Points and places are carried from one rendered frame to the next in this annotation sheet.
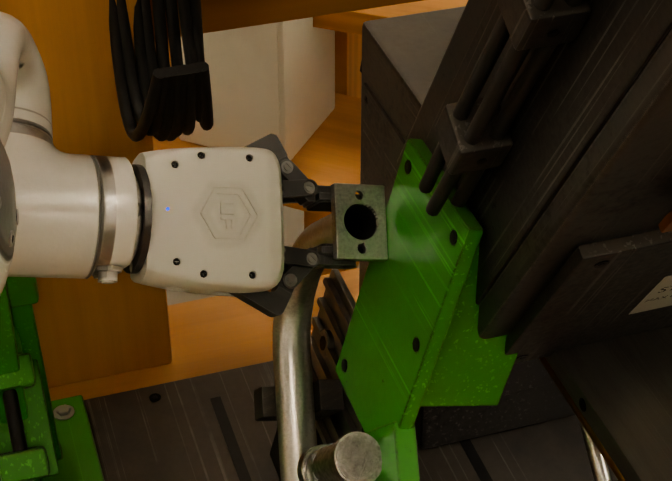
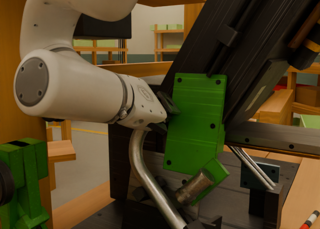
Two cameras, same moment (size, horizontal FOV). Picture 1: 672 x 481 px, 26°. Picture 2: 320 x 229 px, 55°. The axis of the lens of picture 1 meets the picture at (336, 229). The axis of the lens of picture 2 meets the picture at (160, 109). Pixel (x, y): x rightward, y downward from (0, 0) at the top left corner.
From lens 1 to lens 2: 0.76 m
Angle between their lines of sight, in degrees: 45
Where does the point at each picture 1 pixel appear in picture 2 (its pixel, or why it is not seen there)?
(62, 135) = (15, 129)
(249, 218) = (150, 95)
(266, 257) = (161, 107)
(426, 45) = not seen: hidden behind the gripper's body
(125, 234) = (129, 91)
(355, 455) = (207, 174)
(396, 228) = (181, 101)
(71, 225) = (115, 84)
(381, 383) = (196, 152)
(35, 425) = not seen: outside the picture
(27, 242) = (103, 89)
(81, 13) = not seen: hidden behind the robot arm
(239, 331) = (68, 215)
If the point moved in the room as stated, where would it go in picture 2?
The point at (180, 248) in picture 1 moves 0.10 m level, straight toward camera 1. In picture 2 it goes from (141, 102) to (190, 109)
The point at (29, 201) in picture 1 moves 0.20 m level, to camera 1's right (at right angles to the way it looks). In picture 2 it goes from (99, 72) to (195, 67)
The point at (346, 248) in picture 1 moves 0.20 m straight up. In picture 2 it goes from (172, 108) to (173, 5)
